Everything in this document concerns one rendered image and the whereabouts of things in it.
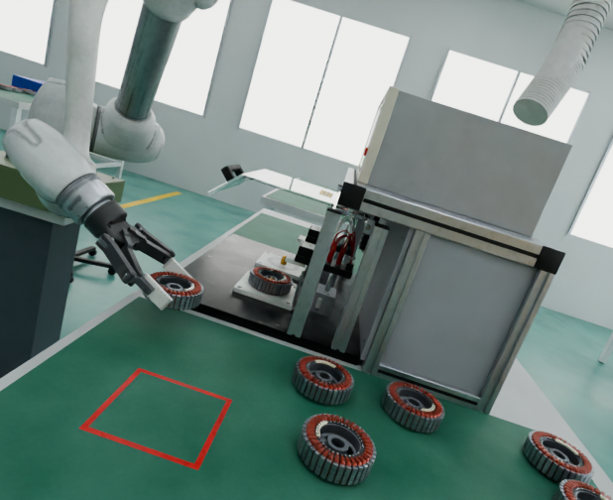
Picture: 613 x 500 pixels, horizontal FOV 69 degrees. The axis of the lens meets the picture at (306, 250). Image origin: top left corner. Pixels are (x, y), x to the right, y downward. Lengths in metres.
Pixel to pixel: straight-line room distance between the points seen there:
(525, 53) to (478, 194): 5.25
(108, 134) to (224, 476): 1.18
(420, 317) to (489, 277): 0.16
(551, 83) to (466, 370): 1.60
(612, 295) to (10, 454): 6.73
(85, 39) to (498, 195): 0.92
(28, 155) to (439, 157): 0.79
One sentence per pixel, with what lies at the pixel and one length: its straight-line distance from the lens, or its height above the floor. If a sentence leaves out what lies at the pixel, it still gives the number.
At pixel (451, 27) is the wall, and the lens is 6.07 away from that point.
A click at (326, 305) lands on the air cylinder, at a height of 0.80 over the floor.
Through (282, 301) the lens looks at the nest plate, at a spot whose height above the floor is 0.78.
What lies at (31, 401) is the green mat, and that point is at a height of 0.75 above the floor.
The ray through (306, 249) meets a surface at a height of 0.92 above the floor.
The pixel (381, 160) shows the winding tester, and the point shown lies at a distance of 0.97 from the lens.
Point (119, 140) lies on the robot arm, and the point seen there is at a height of 0.98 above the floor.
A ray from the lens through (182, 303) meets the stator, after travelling 0.87.
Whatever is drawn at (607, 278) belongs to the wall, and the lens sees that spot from 6.84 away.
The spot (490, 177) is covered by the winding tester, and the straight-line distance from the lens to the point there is 1.01.
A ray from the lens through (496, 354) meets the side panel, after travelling 1.01.
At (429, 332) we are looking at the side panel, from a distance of 0.96.
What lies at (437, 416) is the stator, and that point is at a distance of 0.87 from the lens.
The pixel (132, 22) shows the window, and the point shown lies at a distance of 6.63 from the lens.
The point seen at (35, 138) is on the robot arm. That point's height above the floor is 1.03.
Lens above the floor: 1.18
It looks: 14 degrees down
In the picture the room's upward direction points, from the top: 18 degrees clockwise
